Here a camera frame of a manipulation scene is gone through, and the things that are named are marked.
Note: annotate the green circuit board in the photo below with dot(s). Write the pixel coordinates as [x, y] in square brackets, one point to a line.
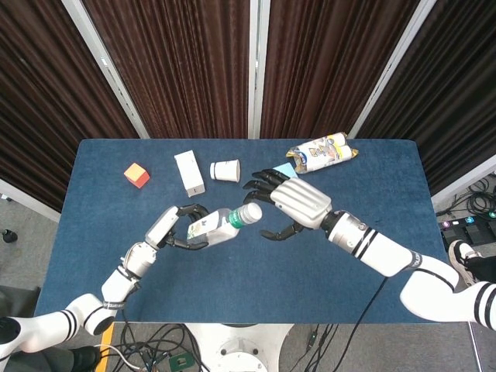
[180, 362]

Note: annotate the black device with lights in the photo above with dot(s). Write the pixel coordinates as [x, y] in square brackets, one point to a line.
[474, 230]

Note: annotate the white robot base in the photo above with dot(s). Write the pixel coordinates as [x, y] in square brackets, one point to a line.
[240, 348]

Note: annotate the white black sneaker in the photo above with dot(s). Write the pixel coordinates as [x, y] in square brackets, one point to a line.
[461, 259]

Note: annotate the blue table mat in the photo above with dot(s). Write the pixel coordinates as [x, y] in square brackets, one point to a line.
[271, 290]

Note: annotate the white paper cup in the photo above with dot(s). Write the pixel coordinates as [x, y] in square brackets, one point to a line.
[226, 170]

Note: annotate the yellow white snack package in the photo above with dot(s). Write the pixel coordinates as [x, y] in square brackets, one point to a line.
[319, 153]

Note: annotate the white frame rail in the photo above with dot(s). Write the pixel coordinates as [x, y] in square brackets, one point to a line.
[27, 201]
[465, 184]

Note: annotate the yellow floor tape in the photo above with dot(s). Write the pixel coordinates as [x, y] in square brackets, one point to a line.
[106, 348]

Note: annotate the transparent plastic bottle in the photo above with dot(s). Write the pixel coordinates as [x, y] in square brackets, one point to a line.
[217, 228]

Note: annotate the black shoe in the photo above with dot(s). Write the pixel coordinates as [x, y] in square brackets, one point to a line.
[83, 358]

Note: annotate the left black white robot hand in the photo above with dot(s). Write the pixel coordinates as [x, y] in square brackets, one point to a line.
[160, 226]

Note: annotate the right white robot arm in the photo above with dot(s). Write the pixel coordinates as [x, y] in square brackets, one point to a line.
[387, 252]

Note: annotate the orange yellow cube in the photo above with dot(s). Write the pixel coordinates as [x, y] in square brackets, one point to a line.
[136, 175]

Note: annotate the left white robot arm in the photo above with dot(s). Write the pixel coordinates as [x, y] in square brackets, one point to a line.
[116, 286]

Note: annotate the dark brown curtain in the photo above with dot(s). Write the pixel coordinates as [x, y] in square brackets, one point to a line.
[445, 97]
[325, 69]
[178, 69]
[42, 116]

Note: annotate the light blue cube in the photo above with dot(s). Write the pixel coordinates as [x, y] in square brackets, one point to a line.
[286, 169]

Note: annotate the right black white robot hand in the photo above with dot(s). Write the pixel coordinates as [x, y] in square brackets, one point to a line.
[302, 201]

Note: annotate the white carton box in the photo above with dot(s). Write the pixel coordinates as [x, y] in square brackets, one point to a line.
[189, 172]

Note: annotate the white frame post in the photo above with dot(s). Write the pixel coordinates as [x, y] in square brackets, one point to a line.
[106, 73]
[258, 69]
[391, 69]

